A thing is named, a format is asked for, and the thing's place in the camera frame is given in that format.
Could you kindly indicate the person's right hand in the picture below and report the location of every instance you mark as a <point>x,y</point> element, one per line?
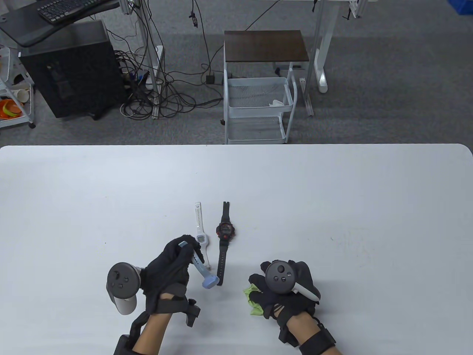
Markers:
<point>284,305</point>

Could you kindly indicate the person's left hand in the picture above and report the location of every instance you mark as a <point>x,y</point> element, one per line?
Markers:
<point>166,270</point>

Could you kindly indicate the green microfibre cloth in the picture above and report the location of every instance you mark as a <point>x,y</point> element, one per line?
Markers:
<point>253,303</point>

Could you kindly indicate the light blue watch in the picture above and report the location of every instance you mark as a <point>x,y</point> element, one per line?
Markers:
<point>208,281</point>

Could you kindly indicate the white watch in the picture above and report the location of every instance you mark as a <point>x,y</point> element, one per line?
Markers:
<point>200,222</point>

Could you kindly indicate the black red watch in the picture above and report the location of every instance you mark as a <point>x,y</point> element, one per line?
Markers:
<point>225,231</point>

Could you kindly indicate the person's right forearm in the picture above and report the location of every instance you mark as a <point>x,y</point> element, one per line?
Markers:
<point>306,325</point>

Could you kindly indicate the person's left forearm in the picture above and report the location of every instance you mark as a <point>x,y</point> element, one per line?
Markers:
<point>153,329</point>

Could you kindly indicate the grey white handheld controller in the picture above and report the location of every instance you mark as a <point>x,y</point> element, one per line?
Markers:
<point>122,281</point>
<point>284,277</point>

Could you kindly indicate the black power adapter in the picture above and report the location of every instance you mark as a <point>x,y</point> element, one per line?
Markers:
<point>210,80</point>

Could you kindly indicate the white crumpled tissue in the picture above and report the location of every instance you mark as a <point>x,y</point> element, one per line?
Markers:
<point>276,103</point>

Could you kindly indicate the white rolling trolley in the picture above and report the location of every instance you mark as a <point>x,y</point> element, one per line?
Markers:
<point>27,111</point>

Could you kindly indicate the black computer tower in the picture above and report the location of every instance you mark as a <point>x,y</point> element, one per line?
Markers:
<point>77,70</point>

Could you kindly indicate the orange bowls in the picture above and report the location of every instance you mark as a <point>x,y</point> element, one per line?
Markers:
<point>9,109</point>

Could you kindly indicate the paper cup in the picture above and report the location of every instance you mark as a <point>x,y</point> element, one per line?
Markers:
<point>22,95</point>

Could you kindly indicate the white cart with wooden top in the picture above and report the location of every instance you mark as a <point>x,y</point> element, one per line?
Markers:
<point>264,46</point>

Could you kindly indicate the white desk leg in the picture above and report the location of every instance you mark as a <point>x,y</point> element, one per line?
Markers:
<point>325,44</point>

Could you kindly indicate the black keyboard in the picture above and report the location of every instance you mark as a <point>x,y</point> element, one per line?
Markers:
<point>66,9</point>

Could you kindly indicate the black keyboard tray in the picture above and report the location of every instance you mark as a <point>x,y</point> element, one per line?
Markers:
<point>22,26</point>

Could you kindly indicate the blue plastic bin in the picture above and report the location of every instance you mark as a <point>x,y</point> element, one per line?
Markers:
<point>462,6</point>

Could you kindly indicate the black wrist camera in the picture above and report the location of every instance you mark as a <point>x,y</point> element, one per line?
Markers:
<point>286,334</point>
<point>192,312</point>

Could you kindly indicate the aluminium rail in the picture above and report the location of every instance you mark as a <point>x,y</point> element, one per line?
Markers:
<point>306,98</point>

